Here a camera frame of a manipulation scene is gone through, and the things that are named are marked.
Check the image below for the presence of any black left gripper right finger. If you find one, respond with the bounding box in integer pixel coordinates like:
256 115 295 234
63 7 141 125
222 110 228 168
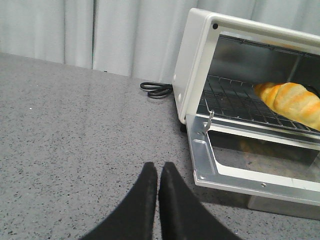
158 162 240 240

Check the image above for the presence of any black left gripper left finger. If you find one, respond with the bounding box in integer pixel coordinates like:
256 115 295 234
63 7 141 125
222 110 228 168
82 162 158 240

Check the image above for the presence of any glass oven door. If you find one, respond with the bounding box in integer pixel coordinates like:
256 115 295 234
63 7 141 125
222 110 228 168
186 115 320 220

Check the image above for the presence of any golden bread loaf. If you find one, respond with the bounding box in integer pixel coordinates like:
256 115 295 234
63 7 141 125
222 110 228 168
253 82 320 131

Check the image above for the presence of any white Toshiba toaster oven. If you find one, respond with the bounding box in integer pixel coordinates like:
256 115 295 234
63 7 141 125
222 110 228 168
172 8 320 123

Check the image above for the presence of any pale pleated curtain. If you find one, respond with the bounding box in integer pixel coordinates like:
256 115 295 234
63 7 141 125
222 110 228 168
0 0 320 83

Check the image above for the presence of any metal wire oven rack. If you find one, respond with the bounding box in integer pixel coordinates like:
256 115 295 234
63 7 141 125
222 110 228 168
196 75 320 135

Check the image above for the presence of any black power cable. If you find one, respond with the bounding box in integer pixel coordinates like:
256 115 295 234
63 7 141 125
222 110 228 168
139 82 174 99

